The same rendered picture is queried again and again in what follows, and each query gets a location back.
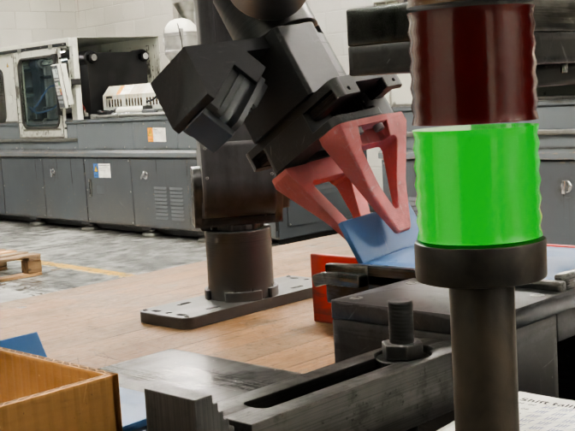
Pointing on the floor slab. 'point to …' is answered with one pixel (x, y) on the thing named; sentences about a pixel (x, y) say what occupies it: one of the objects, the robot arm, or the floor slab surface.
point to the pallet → (30, 268)
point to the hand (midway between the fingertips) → (381, 231)
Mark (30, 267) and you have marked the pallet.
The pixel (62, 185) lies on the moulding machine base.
